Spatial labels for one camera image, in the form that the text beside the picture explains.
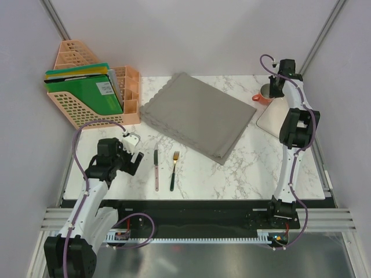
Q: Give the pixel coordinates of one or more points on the peach file organizer rack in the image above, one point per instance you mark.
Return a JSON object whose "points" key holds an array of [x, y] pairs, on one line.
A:
{"points": [[125, 80]]}

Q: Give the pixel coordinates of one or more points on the yellow folder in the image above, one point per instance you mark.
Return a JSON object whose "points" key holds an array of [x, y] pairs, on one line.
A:
{"points": [[101, 68]]}

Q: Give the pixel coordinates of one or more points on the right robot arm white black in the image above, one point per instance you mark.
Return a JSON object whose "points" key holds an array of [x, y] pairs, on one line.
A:
{"points": [[297, 134]]}

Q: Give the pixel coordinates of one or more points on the green folder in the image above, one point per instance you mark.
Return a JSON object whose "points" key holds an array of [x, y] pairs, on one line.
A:
{"points": [[95, 91]]}

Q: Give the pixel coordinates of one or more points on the knife pink handle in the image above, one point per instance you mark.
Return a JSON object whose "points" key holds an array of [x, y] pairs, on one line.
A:
{"points": [[156, 169]]}

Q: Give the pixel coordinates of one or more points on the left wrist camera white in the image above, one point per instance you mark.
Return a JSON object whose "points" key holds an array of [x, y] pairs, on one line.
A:
{"points": [[130, 141]]}

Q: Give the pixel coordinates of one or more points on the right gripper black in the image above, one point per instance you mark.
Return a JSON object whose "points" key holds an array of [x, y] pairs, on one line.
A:
{"points": [[272, 93]]}

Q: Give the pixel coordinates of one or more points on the left aluminium frame post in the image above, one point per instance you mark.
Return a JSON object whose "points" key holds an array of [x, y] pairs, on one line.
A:
{"points": [[55, 18]]}

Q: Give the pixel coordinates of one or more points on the white rectangular plate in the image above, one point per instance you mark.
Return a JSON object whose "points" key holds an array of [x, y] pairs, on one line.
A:
{"points": [[271, 120]]}

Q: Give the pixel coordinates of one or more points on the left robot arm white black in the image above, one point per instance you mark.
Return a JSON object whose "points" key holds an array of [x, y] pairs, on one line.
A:
{"points": [[73, 251]]}

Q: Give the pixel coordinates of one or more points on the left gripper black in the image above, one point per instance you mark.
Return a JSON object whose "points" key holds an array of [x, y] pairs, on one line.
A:
{"points": [[128, 167]]}

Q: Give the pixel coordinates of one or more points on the white cable duct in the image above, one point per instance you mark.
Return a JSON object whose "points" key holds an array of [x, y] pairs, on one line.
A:
{"points": [[116, 236]]}

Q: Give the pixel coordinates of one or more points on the grey placemat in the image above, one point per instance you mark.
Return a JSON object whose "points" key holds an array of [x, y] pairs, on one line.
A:
{"points": [[198, 116]]}

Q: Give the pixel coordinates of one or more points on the gold fork green handle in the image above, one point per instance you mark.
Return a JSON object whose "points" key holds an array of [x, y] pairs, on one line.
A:
{"points": [[175, 159]]}

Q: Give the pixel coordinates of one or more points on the aluminium rail profile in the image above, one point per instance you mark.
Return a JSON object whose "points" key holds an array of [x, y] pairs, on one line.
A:
{"points": [[319, 220]]}

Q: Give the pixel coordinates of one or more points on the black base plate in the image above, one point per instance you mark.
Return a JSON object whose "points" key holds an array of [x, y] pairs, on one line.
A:
{"points": [[196, 217]]}

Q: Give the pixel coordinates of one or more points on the aluminium frame post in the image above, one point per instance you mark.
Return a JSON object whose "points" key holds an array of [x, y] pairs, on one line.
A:
{"points": [[55, 18], [325, 30]]}

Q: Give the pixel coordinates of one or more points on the orange mug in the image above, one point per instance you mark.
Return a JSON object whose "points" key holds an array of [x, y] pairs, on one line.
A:
{"points": [[263, 96]]}

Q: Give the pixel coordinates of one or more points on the right aluminium frame post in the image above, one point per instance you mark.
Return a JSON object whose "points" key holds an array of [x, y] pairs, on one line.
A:
{"points": [[325, 30]]}

